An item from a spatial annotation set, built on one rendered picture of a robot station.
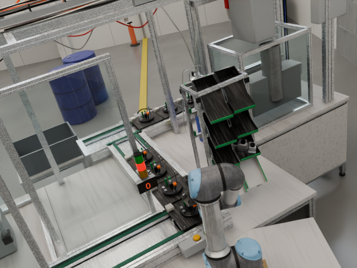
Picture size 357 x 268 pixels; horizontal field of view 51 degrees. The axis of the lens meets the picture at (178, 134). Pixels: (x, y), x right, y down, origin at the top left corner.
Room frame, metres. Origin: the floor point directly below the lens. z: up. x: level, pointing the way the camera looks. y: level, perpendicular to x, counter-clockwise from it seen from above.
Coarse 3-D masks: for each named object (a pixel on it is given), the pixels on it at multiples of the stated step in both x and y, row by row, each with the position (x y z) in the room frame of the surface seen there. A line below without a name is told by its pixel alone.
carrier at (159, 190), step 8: (176, 176) 2.14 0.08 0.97; (160, 184) 2.09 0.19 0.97; (168, 184) 2.01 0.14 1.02; (152, 192) 2.02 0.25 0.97; (160, 192) 2.00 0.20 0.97; (168, 192) 1.96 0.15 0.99; (176, 192) 1.94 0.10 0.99; (184, 192) 1.95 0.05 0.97; (160, 200) 1.92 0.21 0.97; (168, 200) 1.90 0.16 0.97; (176, 200) 1.89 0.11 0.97
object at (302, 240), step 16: (288, 224) 1.58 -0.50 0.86; (304, 224) 1.56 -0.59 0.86; (256, 240) 1.52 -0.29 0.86; (272, 240) 1.50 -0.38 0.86; (288, 240) 1.47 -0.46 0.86; (304, 240) 1.45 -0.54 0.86; (320, 240) 1.42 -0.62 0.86; (272, 256) 1.39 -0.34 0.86; (288, 256) 1.37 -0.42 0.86; (304, 256) 1.34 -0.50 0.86; (320, 256) 1.32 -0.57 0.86
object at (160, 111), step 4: (176, 104) 3.29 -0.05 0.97; (156, 108) 3.25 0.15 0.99; (160, 108) 3.27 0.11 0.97; (164, 108) 3.20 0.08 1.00; (176, 108) 3.17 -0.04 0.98; (180, 108) 3.18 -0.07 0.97; (156, 112) 3.22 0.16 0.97; (160, 112) 3.19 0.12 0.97; (164, 112) 3.17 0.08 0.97; (176, 112) 3.12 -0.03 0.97; (180, 112) 3.11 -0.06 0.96; (164, 116) 3.09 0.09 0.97; (168, 116) 3.07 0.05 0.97
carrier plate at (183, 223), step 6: (174, 204) 1.85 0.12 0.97; (180, 204) 1.84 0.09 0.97; (174, 210) 1.80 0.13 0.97; (174, 216) 1.74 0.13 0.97; (180, 216) 1.73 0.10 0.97; (198, 216) 1.70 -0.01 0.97; (180, 222) 1.68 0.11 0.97; (186, 222) 1.67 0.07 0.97; (192, 222) 1.66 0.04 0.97; (198, 222) 1.65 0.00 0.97; (180, 228) 1.65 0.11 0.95; (186, 228) 1.62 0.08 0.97
